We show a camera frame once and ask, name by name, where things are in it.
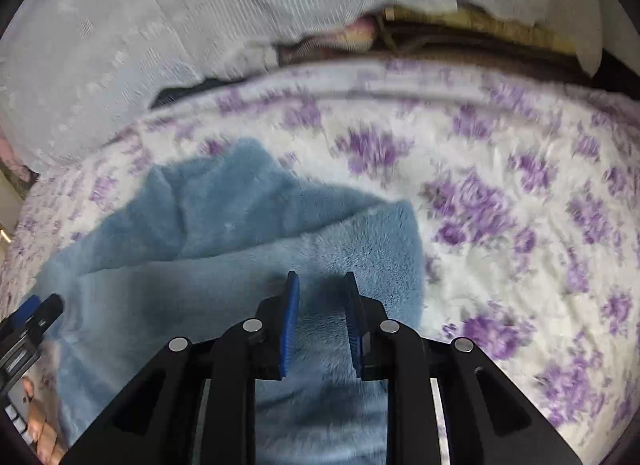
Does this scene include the blue fleece baby jacket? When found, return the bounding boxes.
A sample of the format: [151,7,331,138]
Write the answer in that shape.
[32,140,424,464]

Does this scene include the person's left hand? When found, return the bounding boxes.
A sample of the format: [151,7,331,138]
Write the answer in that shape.
[22,376,66,465]

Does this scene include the purple floral bed sheet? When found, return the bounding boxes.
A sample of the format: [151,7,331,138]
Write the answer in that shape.
[1,60,639,464]

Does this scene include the white lace cover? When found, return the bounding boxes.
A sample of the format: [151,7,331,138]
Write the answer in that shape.
[1,0,602,173]

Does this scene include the stacked bedding under lace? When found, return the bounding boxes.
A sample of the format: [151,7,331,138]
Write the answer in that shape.
[150,4,591,109]

